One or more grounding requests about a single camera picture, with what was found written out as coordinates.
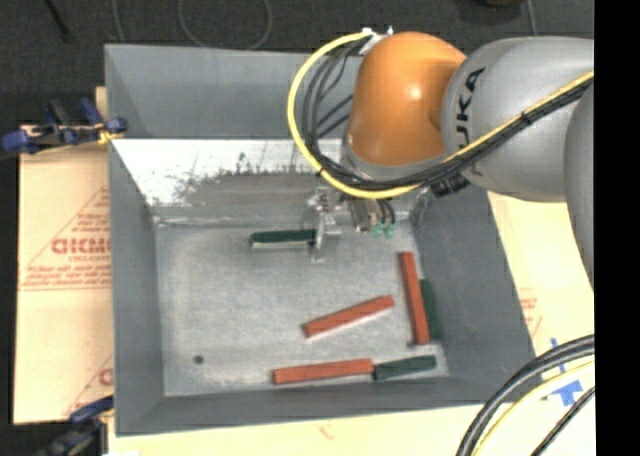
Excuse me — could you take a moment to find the black cylinder on white bracket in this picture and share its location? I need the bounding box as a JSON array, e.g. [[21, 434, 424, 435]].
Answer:
[[408, 174, 472, 226]]

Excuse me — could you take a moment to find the red-brown flat block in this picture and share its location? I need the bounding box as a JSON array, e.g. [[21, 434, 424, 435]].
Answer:
[[397, 251, 432, 346], [271, 357, 375, 386], [301, 294, 396, 340]]

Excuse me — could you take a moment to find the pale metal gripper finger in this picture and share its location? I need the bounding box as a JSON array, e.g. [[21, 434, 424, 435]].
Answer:
[[309, 222, 344, 265], [303, 187, 335, 231]]

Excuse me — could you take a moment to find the dark green block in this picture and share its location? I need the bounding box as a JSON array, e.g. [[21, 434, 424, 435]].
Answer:
[[372, 354, 438, 382], [418, 278, 443, 342], [248, 228, 319, 251]]

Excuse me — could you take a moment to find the grey metal bin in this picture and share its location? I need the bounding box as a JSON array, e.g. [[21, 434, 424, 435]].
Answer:
[[103, 42, 544, 435]]

